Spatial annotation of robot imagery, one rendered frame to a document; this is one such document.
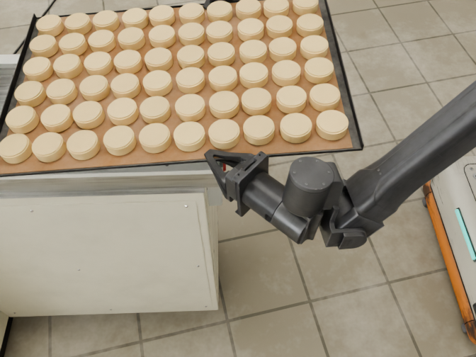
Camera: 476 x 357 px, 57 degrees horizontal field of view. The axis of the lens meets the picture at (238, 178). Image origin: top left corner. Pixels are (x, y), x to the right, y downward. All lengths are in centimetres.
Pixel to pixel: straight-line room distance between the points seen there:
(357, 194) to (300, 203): 9
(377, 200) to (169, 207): 44
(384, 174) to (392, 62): 186
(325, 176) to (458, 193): 115
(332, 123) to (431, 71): 178
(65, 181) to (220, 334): 91
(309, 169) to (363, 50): 193
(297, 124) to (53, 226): 57
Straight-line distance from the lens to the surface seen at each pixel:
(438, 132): 58
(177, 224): 96
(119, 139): 73
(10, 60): 110
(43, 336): 173
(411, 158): 59
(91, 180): 86
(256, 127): 71
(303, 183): 55
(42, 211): 96
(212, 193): 94
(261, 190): 63
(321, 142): 72
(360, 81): 230
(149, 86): 80
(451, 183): 171
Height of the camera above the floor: 156
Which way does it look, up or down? 57 degrees down
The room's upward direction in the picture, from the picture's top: straight up
